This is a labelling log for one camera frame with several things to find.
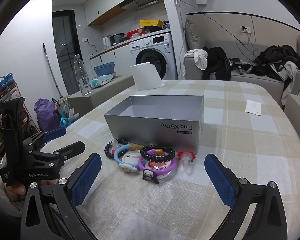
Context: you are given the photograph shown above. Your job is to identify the white paper roll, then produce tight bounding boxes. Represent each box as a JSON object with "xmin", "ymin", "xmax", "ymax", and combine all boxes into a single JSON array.
[{"xmin": 130, "ymin": 62, "xmax": 165, "ymax": 91}]

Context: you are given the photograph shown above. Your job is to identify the purple bracelet with black charm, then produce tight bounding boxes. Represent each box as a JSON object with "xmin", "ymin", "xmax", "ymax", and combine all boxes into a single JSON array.
[{"xmin": 138, "ymin": 149, "xmax": 177, "ymax": 185}]

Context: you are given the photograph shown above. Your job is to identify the grey sofa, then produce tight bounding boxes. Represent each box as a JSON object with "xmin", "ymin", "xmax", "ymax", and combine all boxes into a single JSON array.
[{"xmin": 184, "ymin": 40, "xmax": 300, "ymax": 105}]

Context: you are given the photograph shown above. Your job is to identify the checked tablecloth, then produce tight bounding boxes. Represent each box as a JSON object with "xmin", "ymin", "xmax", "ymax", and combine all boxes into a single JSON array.
[{"xmin": 22, "ymin": 79, "xmax": 300, "ymax": 240}]

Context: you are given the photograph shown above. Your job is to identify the white washing machine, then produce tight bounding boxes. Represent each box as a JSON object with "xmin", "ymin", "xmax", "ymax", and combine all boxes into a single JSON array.
[{"xmin": 129, "ymin": 33, "xmax": 178, "ymax": 80}]

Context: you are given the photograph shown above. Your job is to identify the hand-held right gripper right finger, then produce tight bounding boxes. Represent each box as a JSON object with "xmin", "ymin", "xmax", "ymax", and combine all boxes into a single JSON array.
[{"xmin": 204, "ymin": 154, "xmax": 289, "ymax": 240}]

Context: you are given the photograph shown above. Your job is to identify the wet wipes pack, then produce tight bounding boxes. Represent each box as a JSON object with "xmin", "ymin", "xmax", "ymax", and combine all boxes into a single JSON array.
[{"xmin": 89, "ymin": 74, "xmax": 115, "ymax": 88}]

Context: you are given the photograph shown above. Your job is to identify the grey cardboard box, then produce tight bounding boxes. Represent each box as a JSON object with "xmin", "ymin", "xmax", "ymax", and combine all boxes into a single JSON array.
[{"xmin": 104, "ymin": 95, "xmax": 205, "ymax": 155}]

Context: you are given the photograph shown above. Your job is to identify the purple bag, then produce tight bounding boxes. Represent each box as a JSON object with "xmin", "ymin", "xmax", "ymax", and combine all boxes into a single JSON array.
[{"xmin": 34, "ymin": 99, "xmax": 60, "ymax": 132}]

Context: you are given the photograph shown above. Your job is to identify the person's left hand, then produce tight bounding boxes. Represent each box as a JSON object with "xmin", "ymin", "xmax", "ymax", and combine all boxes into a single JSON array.
[{"xmin": 5, "ymin": 183, "xmax": 28, "ymax": 200}]

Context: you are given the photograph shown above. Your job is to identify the white garment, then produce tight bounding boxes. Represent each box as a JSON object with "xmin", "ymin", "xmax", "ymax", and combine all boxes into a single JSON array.
[{"xmin": 187, "ymin": 49, "xmax": 208, "ymax": 70}]

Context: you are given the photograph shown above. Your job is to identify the red cartoon charm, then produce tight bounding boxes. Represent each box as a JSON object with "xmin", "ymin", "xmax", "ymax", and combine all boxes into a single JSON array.
[{"xmin": 177, "ymin": 151, "xmax": 197, "ymax": 174}]

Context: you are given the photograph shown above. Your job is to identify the dark glass door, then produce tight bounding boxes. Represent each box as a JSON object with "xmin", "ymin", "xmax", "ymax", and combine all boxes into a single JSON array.
[{"xmin": 52, "ymin": 10, "xmax": 83, "ymax": 98}]

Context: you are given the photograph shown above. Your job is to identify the white round badge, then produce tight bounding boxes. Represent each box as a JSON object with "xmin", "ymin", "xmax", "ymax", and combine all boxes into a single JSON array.
[{"xmin": 122, "ymin": 154, "xmax": 140, "ymax": 165}]

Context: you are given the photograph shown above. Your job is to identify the blue bracelet with white charm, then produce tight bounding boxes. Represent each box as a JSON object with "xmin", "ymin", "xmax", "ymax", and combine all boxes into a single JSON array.
[{"xmin": 114, "ymin": 144, "xmax": 143, "ymax": 173}]

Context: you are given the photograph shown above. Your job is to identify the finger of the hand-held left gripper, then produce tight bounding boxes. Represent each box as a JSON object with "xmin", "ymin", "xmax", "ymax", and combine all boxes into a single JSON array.
[
  {"xmin": 22, "ymin": 127, "xmax": 67, "ymax": 153},
  {"xmin": 40, "ymin": 141, "xmax": 86, "ymax": 167}
]

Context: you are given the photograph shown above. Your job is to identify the round badge with red print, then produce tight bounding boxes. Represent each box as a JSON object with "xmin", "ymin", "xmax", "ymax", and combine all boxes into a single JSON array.
[{"xmin": 144, "ymin": 161, "xmax": 172, "ymax": 174}]

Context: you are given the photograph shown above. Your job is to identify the grey cushion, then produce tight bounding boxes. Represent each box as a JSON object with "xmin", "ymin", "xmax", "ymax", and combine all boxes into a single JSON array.
[{"xmin": 184, "ymin": 19, "xmax": 206, "ymax": 52}]

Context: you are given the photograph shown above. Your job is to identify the kitchen counter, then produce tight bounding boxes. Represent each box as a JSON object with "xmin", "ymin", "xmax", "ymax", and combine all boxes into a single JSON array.
[{"xmin": 89, "ymin": 29, "xmax": 170, "ymax": 60}]

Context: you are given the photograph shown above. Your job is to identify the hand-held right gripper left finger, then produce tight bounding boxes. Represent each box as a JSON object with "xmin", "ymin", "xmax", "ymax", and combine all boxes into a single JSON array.
[{"xmin": 20, "ymin": 153, "xmax": 102, "ymax": 240}]

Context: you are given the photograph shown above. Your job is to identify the woven basket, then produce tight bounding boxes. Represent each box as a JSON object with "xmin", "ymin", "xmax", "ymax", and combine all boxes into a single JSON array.
[{"xmin": 51, "ymin": 96, "xmax": 69, "ymax": 115}]

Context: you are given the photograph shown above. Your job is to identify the black jacket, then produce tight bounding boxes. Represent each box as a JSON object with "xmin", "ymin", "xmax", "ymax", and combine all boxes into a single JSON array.
[{"xmin": 255, "ymin": 45, "xmax": 300, "ymax": 80}]

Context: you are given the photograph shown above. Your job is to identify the red box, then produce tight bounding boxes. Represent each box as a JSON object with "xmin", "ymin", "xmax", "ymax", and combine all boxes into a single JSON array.
[{"xmin": 126, "ymin": 29, "xmax": 143, "ymax": 38}]

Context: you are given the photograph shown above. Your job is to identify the pile of black gadgets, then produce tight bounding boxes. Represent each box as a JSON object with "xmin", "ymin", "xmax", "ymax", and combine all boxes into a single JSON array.
[{"xmin": 230, "ymin": 58, "xmax": 259, "ymax": 74}]

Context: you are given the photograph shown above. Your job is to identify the blue printed bag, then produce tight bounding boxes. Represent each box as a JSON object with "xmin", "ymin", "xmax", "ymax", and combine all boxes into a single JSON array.
[{"xmin": 60, "ymin": 105, "xmax": 79, "ymax": 128}]

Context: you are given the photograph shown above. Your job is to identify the black bead bracelet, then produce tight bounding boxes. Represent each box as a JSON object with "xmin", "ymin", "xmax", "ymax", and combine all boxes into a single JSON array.
[
  {"xmin": 140, "ymin": 144, "xmax": 176, "ymax": 163},
  {"xmin": 104, "ymin": 141, "xmax": 123, "ymax": 159}
]

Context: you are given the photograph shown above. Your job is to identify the white paper sheet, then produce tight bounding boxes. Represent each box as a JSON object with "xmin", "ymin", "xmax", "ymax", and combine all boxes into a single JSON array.
[{"xmin": 245, "ymin": 99, "xmax": 262, "ymax": 116}]

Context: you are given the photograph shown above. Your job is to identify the black striped garment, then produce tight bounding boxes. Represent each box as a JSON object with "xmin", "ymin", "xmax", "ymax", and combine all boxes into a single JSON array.
[{"xmin": 202, "ymin": 46, "xmax": 232, "ymax": 80}]

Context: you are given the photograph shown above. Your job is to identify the yellow box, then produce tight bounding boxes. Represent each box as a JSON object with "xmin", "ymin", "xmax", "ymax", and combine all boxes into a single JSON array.
[{"xmin": 139, "ymin": 19, "xmax": 163, "ymax": 28}]

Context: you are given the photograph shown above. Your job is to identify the white and grey jacket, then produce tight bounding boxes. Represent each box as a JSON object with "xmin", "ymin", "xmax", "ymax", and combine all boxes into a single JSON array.
[{"xmin": 269, "ymin": 61, "xmax": 300, "ymax": 105}]

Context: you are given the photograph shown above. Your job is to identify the blue plastic basin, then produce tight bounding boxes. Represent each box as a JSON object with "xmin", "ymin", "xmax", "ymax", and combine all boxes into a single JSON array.
[
  {"xmin": 94, "ymin": 68, "xmax": 115, "ymax": 77},
  {"xmin": 93, "ymin": 62, "xmax": 115, "ymax": 72}
]

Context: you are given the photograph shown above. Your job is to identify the clear water bottle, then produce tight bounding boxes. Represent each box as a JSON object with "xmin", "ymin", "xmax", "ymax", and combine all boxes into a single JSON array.
[{"xmin": 73, "ymin": 54, "xmax": 92, "ymax": 96}]

